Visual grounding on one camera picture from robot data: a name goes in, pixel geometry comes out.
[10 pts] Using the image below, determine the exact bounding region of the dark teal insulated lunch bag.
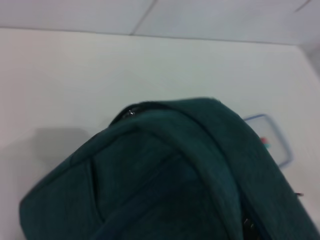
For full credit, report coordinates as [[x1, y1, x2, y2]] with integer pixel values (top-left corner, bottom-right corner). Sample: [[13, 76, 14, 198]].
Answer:
[[19, 97, 320, 240]]

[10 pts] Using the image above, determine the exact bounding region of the clear plastic blue-rimmed food container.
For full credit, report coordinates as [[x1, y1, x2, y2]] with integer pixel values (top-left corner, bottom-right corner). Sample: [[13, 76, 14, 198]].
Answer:
[[243, 113, 295, 169]]

